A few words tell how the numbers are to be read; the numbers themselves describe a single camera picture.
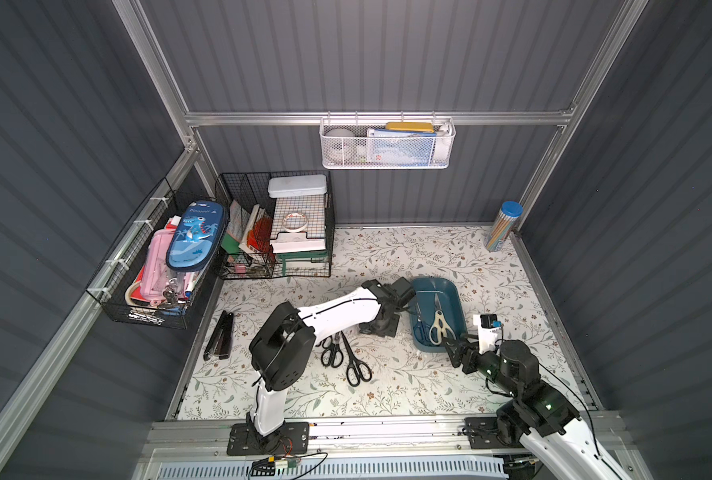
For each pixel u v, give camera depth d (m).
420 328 0.91
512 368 0.58
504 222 1.01
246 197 1.14
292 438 0.74
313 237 0.91
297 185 1.03
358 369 0.85
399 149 0.87
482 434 0.74
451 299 0.98
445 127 0.87
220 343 0.86
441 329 0.91
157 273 0.68
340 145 0.84
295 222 0.94
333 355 0.87
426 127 0.89
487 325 0.67
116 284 0.62
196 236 0.69
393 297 0.69
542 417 0.54
